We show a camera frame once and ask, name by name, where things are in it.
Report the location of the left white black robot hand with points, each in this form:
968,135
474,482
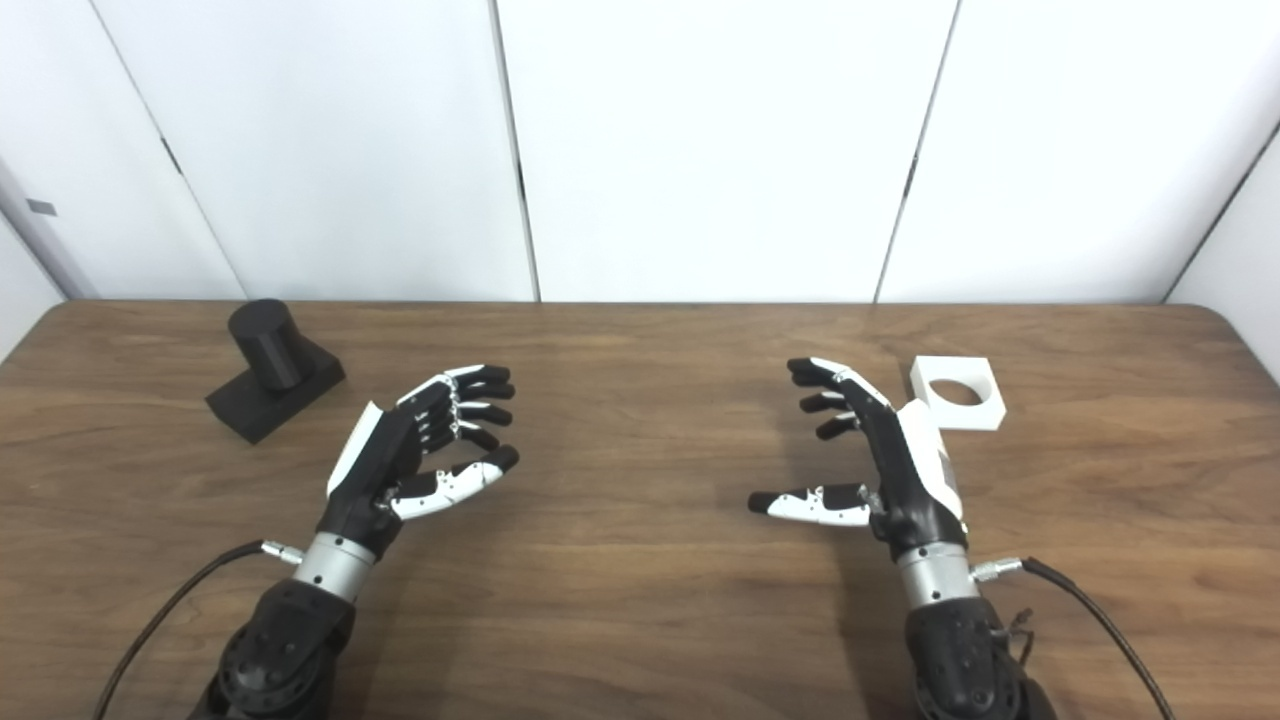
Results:
385,455

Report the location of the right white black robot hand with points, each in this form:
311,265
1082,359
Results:
905,470

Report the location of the white square piece with hole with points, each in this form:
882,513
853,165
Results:
985,408

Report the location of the black peg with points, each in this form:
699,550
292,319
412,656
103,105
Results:
268,350

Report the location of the small grey wall label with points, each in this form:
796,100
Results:
41,207

